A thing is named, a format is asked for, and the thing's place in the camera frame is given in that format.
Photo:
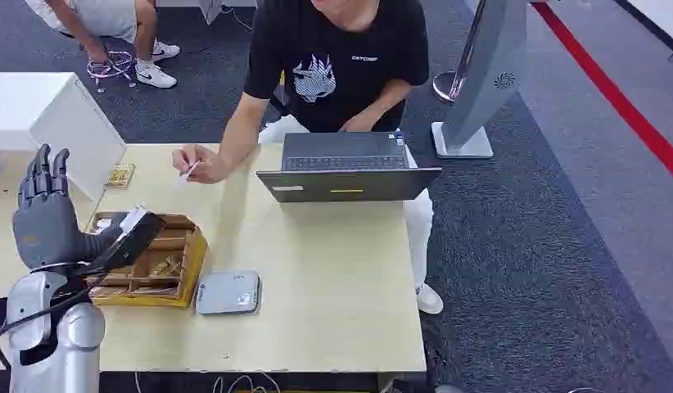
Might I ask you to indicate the small white card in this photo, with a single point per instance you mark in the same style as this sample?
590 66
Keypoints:
190 171

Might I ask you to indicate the grey standing display panel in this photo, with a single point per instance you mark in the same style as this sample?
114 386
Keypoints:
485 70

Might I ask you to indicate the person's right hand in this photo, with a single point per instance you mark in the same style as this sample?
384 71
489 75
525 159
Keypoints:
203 165

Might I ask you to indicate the small grey flat device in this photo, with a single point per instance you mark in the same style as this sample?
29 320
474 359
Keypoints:
228 293

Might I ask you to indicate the seated person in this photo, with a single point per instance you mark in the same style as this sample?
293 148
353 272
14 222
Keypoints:
336 65

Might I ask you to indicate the white cabinet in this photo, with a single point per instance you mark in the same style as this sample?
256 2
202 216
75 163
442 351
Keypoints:
49 116

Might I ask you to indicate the red floor tape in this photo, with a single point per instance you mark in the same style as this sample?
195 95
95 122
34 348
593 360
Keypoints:
613 92

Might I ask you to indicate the crouching person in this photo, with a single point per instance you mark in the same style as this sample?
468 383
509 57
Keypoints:
106 19

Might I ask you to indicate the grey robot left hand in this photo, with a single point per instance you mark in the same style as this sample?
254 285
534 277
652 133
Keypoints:
43 228

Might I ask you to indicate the dark grey laptop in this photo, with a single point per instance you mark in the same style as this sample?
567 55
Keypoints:
347 184

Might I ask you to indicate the person's left hand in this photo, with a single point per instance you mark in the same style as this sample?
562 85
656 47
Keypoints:
358 125

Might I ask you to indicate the chrome stanchion post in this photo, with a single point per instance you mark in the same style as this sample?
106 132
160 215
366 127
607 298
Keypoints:
450 87

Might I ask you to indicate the wooden card box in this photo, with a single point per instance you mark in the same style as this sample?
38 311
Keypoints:
179 282

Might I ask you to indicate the person's hand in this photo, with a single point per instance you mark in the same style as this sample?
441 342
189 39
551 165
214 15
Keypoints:
203 165
358 125

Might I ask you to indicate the yellow printed card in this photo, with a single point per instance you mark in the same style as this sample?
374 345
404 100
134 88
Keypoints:
120 176

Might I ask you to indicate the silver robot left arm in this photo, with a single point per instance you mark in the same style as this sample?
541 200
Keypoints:
70 347

